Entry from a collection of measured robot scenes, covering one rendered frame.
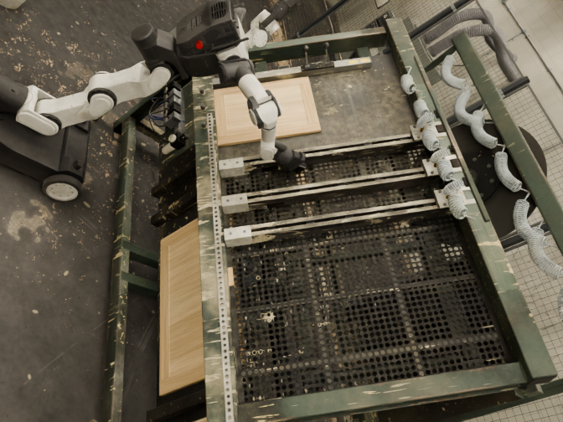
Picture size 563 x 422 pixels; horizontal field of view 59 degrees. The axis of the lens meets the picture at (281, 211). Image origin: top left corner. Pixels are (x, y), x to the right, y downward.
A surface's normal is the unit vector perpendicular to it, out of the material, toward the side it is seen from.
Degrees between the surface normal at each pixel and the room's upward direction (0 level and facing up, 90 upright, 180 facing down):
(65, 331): 0
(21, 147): 0
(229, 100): 56
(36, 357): 0
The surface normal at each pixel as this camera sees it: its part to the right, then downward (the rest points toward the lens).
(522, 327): -0.07, -0.55
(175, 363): -0.62, -0.37
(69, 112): 0.13, 0.82
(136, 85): -0.29, 0.82
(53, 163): 0.78, -0.43
